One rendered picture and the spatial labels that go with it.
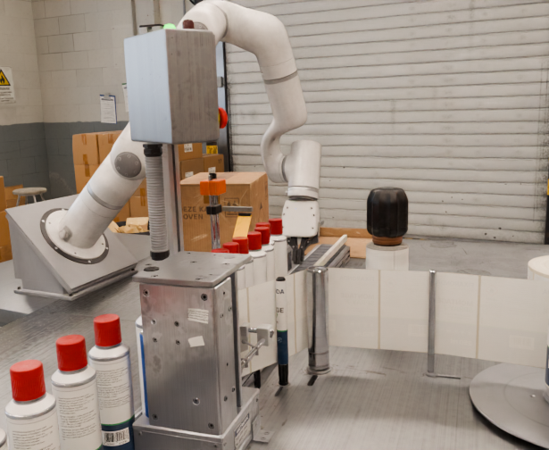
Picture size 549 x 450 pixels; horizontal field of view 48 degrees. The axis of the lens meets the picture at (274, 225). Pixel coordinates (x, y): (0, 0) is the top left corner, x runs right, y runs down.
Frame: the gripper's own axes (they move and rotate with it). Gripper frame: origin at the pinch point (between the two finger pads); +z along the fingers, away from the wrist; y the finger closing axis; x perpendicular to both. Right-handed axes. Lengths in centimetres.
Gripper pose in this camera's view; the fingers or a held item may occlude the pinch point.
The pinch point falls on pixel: (298, 256)
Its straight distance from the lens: 164.2
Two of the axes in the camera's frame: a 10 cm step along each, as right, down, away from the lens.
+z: -0.8, 9.9, -1.3
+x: 3.0, 1.5, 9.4
